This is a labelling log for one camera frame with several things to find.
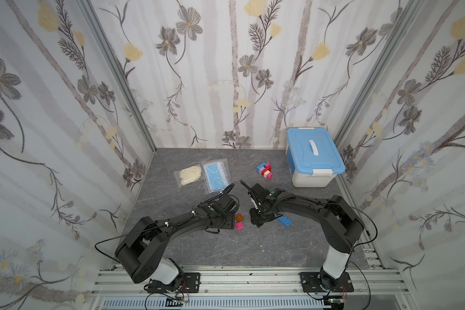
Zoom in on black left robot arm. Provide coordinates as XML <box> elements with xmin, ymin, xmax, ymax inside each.
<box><xmin>94</xmin><ymin>183</ymin><xmax>239</xmax><ymax>287</ymax></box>

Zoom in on blue lid storage box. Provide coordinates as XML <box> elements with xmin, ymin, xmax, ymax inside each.
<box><xmin>285</xmin><ymin>127</ymin><xmax>346</xmax><ymax>188</ymax></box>

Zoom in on bagged cream gloves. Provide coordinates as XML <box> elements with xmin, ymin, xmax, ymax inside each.
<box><xmin>174</xmin><ymin>165</ymin><xmax>203</xmax><ymax>187</ymax></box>

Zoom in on pink lego brick bottom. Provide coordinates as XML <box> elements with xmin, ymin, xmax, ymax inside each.
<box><xmin>235</xmin><ymin>222</ymin><xmax>244</xmax><ymax>231</ymax></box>

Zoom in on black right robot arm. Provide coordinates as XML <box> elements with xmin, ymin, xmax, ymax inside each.
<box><xmin>240</xmin><ymin>180</ymin><xmax>370</xmax><ymax>292</ymax></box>

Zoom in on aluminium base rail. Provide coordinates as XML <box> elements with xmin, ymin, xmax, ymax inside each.
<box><xmin>88</xmin><ymin>266</ymin><xmax>417</xmax><ymax>309</ymax></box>

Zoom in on blue lego brick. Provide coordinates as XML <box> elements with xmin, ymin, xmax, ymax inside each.
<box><xmin>278</xmin><ymin>216</ymin><xmax>292</xmax><ymax>227</ymax></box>
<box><xmin>257</xmin><ymin>162</ymin><xmax>266</xmax><ymax>173</ymax></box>

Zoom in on bagged blue face mask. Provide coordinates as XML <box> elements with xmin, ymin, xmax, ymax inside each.
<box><xmin>201</xmin><ymin>158</ymin><xmax>231</xmax><ymax>193</ymax></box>

